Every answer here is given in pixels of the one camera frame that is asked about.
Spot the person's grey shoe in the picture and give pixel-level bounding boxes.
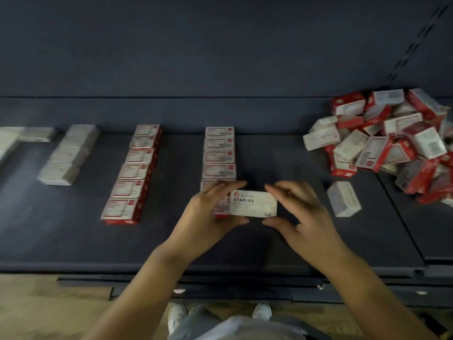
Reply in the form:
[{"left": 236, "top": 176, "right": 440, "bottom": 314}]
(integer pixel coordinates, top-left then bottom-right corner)
[
  {"left": 252, "top": 302, "right": 273, "bottom": 322},
  {"left": 167, "top": 302, "right": 189, "bottom": 334}
]

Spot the pile of red white boxes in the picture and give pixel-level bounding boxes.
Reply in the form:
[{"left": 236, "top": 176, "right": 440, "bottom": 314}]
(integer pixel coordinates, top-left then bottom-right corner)
[{"left": 303, "top": 88, "right": 453, "bottom": 208}]

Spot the person's right forearm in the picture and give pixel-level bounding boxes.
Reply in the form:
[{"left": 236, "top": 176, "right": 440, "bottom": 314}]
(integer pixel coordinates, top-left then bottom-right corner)
[{"left": 319, "top": 255, "right": 440, "bottom": 340}]

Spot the person's grey clothing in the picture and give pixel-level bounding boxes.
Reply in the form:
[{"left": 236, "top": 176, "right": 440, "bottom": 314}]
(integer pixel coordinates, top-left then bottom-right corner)
[{"left": 168, "top": 308, "right": 330, "bottom": 340}]

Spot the person's left hand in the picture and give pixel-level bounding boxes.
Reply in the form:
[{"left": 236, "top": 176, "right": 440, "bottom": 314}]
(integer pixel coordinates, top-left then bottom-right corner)
[{"left": 164, "top": 180, "right": 250, "bottom": 265}]

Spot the small red white box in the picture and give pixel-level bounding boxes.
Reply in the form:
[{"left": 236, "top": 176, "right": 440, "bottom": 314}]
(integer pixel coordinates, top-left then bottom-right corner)
[
  {"left": 204, "top": 148, "right": 236, "bottom": 164},
  {"left": 204, "top": 137, "right": 235, "bottom": 150},
  {"left": 205, "top": 127, "right": 235, "bottom": 139},
  {"left": 101, "top": 196, "right": 145, "bottom": 225},
  {"left": 119, "top": 162, "right": 154, "bottom": 182},
  {"left": 111, "top": 179, "right": 150, "bottom": 200},
  {"left": 201, "top": 178, "right": 229, "bottom": 194},
  {"left": 126, "top": 147, "right": 158, "bottom": 166},
  {"left": 131, "top": 134, "right": 161, "bottom": 150},
  {"left": 212, "top": 198, "right": 232, "bottom": 220},
  {"left": 202, "top": 162, "right": 237, "bottom": 180},
  {"left": 134, "top": 124, "right": 162, "bottom": 137}
]

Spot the person's right hand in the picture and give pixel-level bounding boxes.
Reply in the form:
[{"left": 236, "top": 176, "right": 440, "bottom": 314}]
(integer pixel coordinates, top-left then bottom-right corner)
[{"left": 262, "top": 182, "right": 348, "bottom": 277}]

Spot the person's left forearm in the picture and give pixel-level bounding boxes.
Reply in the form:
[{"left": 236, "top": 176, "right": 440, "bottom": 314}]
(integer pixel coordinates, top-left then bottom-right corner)
[{"left": 81, "top": 247, "right": 195, "bottom": 340}]

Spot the dark metal shelf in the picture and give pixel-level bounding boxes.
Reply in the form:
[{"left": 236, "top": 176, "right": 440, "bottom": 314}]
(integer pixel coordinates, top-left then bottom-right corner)
[{"left": 0, "top": 0, "right": 453, "bottom": 309}]

